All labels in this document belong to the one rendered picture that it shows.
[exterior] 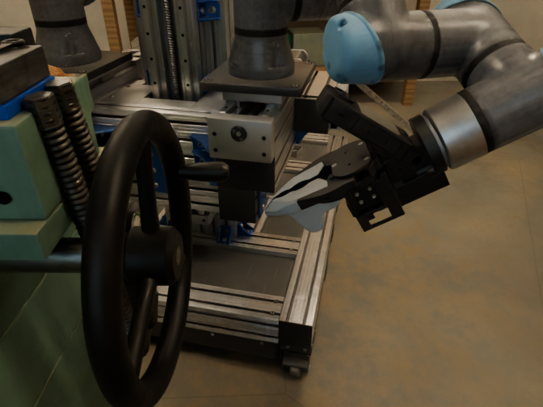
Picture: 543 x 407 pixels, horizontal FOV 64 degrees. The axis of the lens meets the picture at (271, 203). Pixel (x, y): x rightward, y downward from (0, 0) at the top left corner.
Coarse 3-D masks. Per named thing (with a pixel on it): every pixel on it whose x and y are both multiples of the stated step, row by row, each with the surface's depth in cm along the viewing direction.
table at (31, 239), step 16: (64, 208) 42; (0, 224) 38; (16, 224) 38; (32, 224) 38; (48, 224) 39; (64, 224) 42; (0, 240) 37; (16, 240) 37; (32, 240) 37; (48, 240) 39; (0, 256) 38; (16, 256) 38; (32, 256) 38
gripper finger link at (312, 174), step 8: (312, 168) 54; (320, 168) 53; (296, 176) 54; (304, 176) 53; (312, 176) 52; (320, 176) 52; (328, 176) 53; (288, 184) 54; (296, 184) 53; (304, 184) 53; (280, 192) 53; (288, 192) 53
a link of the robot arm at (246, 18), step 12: (240, 0) 88; (252, 0) 87; (264, 0) 86; (276, 0) 87; (288, 0) 88; (300, 0) 88; (240, 12) 89; (252, 12) 88; (264, 12) 88; (276, 12) 89; (288, 12) 90; (300, 12) 90; (240, 24) 90; (252, 24) 89; (264, 24) 89; (276, 24) 90
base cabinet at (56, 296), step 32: (64, 288) 61; (32, 320) 53; (64, 320) 61; (0, 352) 47; (32, 352) 53; (64, 352) 61; (0, 384) 47; (32, 384) 53; (64, 384) 61; (96, 384) 72
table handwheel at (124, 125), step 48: (144, 144) 36; (96, 192) 31; (144, 192) 40; (96, 240) 30; (144, 240) 41; (96, 288) 29; (144, 288) 41; (96, 336) 30; (144, 336) 38; (144, 384) 37
